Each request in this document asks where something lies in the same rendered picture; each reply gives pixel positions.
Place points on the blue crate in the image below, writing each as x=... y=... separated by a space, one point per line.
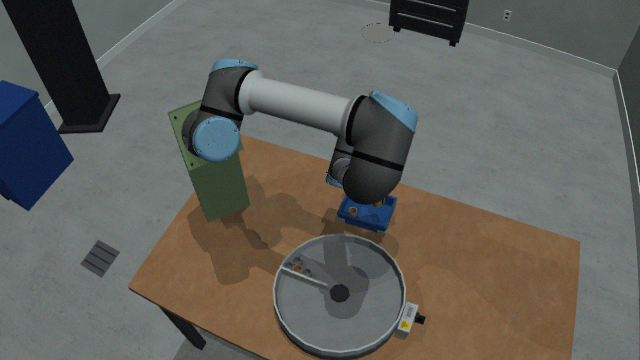
x=367 y=214

